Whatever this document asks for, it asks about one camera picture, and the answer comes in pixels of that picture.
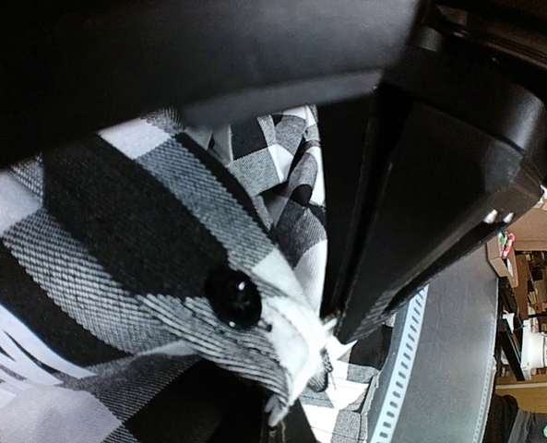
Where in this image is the black white plaid shirt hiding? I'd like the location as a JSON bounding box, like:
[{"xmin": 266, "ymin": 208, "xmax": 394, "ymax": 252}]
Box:
[{"xmin": 0, "ymin": 105, "xmax": 379, "ymax": 442}]

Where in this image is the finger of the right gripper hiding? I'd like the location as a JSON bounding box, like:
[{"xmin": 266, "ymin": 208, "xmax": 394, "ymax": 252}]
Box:
[{"xmin": 320, "ymin": 85, "xmax": 544, "ymax": 343}]

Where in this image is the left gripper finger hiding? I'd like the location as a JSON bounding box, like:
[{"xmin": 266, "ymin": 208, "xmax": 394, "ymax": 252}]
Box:
[{"xmin": 259, "ymin": 401, "xmax": 317, "ymax": 443}]

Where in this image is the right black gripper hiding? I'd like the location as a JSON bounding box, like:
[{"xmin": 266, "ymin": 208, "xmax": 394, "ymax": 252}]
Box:
[{"xmin": 384, "ymin": 1, "xmax": 547, "ymax": 187}]

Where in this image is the cardboard box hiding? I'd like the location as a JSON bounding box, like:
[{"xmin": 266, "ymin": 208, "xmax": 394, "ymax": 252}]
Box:
[{"xmin": 486, "ymin": 203, "xmax": 547, "ymax": 281}]

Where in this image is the white slotted cable duct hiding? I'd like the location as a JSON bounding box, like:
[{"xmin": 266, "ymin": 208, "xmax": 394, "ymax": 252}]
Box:
[{"xmin": 367, "ymin": 286, "xmax": 429, "ymax": 443}]

